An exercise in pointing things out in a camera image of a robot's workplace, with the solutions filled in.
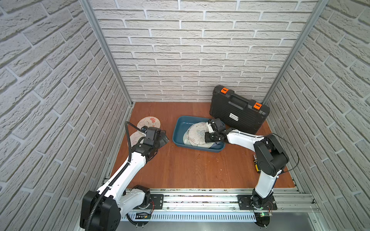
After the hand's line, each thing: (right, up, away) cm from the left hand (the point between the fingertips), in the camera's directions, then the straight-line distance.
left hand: (162, 137), depth 83 cm
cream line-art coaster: (+16, -2, +14) cm, 21 cm away
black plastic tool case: (+46, +15, +6) cm, 49 cm away
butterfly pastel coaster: (+21, -1, +14) cm, 25 cm away
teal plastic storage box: (+9, +7, +20) cm, 24 cm away
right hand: (+28, -2, +12) cm, 30 cm away
